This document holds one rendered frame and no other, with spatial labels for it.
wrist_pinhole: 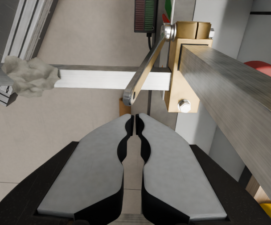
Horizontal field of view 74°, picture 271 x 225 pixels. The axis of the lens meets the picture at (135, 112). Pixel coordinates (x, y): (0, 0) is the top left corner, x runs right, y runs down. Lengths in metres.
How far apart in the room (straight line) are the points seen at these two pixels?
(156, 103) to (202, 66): 0.31
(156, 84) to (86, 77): 0.11
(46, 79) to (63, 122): 1.16
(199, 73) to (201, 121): 0.46
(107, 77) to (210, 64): 0.17
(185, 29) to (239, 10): 0.31
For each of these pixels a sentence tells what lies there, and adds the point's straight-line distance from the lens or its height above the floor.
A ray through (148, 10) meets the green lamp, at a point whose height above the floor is 0.70.
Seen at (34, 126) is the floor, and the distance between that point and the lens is 1.57.
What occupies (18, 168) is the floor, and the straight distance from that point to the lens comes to 1.95.
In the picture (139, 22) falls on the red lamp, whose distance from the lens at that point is 0.43.
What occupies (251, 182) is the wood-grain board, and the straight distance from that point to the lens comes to 0.46.
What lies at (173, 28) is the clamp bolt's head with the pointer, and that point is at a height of 0.85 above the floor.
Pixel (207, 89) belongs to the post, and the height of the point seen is 0.99.
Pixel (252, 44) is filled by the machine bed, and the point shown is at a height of 0.67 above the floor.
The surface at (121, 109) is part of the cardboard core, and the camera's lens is 1.20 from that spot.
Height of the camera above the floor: 1.13
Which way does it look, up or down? 61 degrees down
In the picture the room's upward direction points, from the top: 179 degrees counter-clockwise
